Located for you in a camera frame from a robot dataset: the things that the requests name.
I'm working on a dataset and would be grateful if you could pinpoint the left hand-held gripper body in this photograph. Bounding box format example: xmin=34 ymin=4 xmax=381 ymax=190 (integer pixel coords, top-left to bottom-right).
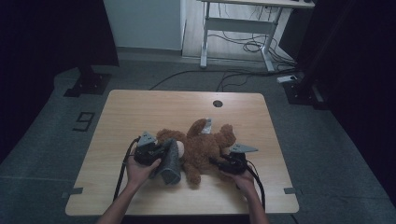
xmin=134 ymin=131 xmax=163 ymax=166

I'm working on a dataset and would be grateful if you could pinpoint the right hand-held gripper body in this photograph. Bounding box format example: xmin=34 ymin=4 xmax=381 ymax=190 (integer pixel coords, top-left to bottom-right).
xmin=219 ymin=143 xmax=260 ymax=175

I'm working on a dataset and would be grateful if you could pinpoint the grey fluffy cloth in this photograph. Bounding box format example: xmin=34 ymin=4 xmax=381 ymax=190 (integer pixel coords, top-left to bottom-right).
xmin=148 ymin=137 xmax=185 ymax=186

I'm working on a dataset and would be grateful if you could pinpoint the brown plush teddy bear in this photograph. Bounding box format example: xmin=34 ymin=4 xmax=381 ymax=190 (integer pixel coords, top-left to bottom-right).
xmin=155 ymin=117 xmax=238 ymax=187

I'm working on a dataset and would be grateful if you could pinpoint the person's right hand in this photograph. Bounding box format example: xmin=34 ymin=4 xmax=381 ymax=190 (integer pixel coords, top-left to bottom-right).
xmin=228 ymin=168 xmax=258 ymax=197

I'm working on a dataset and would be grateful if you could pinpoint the person's left hand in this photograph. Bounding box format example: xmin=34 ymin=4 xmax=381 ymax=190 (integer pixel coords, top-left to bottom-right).
xmin=125 ymin=146 xmax=163 ymax=189

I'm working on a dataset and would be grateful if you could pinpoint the grey tape piece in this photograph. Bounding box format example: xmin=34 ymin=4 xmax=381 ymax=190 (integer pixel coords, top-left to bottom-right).
xmin=61 ymin=187 xmax=84 ymax=199
xmin=283 ymin=187 xmax=304 ymax=196

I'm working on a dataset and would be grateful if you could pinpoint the black tape floor mark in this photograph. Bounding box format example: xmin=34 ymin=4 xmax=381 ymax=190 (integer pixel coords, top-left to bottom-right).
xmin=72 ymin=111 xmax=96 ymax=133

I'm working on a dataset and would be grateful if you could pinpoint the black stand base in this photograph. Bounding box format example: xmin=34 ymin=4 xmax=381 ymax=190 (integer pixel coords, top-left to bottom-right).
xmin=282 ymin=74 xmax=329 ymax=110
xmin=63 ymin=64 xmax=113 ymax=98

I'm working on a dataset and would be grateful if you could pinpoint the white power strip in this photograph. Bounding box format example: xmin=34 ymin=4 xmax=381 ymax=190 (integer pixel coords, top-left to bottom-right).
xmin=276 ymin=75 xmax=299 ymax=84

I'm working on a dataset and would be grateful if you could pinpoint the black curtain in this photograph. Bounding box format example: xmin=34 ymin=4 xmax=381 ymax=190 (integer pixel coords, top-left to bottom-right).
xmin=279 ymin=0 xmax=396 ymax=200
xmin=0 ymin=0 xmax=120 ymax=162

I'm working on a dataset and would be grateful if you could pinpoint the left hand-held gripper black cable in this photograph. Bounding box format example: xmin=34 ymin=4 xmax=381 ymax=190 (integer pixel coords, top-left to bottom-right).
xmin=113 ymin=135 xmax=142 ymax=202

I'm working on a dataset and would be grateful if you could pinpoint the hand-held gripper black cable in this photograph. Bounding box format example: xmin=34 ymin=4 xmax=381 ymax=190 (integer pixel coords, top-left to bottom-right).
xmin=246 ymin=161 xmax=266 ymax=211
xmin=113 ymin=135 xmax=142 ymax=202

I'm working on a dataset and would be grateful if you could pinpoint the right hand-held gripper black cable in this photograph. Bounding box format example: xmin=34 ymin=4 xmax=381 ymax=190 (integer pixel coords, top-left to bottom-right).
xmin=246 ymin=161 xmax=266 ymax=211

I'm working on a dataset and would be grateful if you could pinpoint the long black floor cable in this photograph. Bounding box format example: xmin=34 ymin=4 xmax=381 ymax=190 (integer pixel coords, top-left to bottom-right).
xmin=148 ymin=68 xmax=298 ymax=91

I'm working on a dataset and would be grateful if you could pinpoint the tangle of black cables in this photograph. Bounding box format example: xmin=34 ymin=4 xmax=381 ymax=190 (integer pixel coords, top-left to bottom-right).
xmin=207 ymin=3 xmax=297 ymax=71

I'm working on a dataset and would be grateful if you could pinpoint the white metal frame desk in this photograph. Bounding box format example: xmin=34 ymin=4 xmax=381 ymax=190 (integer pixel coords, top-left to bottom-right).
xmin=199 ymin=0 xmax=316 ymax=73

